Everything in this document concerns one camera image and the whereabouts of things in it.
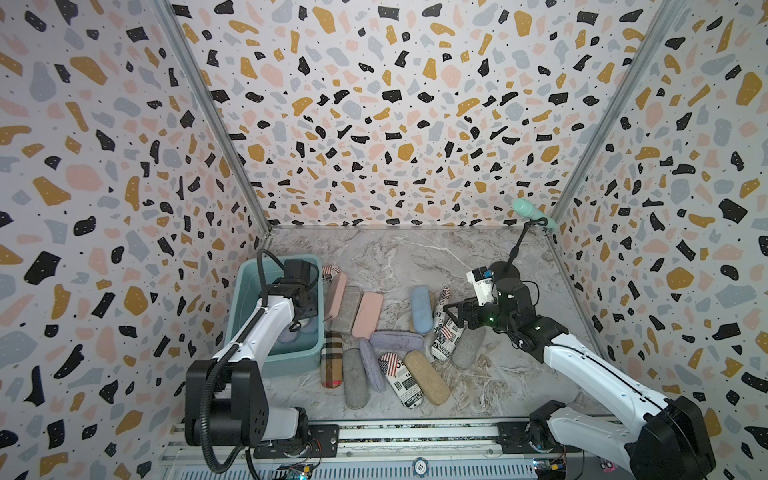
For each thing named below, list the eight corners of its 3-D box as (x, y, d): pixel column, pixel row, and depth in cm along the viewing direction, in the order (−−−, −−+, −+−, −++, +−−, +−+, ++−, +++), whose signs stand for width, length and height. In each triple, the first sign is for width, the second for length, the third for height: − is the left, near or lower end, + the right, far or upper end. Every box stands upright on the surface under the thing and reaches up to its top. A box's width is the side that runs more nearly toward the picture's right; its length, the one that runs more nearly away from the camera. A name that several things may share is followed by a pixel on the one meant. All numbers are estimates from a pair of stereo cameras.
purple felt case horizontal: (371, 351, 90) (369, 343, 86) (372, 338, 93) (370, 330, 88) (422, 352, 90) (423, 344, 86) (421, 339, 93) (423, 331, 89)
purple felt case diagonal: (375, 394, 82) (374, 388, 78) (358, 347, 91) (356, 339, 87) (387, 389, 83) (386, 383, 79) (369, 343, 92) (367, 335, 88)
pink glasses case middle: (351, 336, 93) (350, 333, 91) (363, 294, 103) (363, 291, 102) (375, 340, 93) (374, 337, 91) (385, 298, 103) (385, 294, 101)
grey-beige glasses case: (330, 331, 94) (328, 325, 91) (347, 291, 104) (346, 284, 101) (350, 335, 93) (348, 330, 90) (365, 294, 103) (364, 288, 100)
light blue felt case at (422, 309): (412, 338, 93) (412, 330, 89) (411, 294, 103) (411, 285, 99) (432, 338, 93) (434, 330, 89) (429, 294, 104) (430, 285, 99)
